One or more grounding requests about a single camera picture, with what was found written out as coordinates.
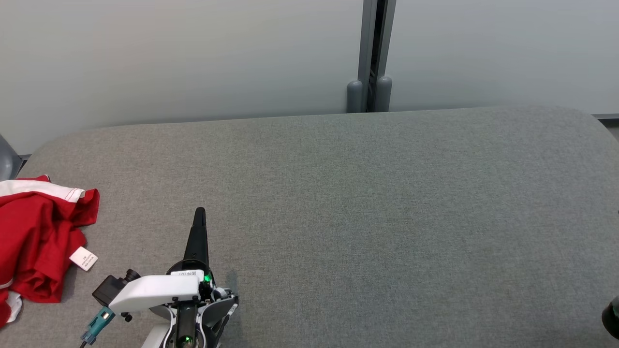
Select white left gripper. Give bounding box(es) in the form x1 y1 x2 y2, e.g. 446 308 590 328
108 207 216 315

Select red jersey with white sleeves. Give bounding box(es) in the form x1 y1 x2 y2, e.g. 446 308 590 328
0 193 99 329

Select grey slanted partition leg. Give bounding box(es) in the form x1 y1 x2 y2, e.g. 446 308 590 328
0 134 22 182

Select teal cable connector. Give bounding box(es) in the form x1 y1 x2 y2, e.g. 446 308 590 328
81 307 116 346

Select grey double partition post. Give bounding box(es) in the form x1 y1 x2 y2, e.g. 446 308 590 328
346 0 397 113

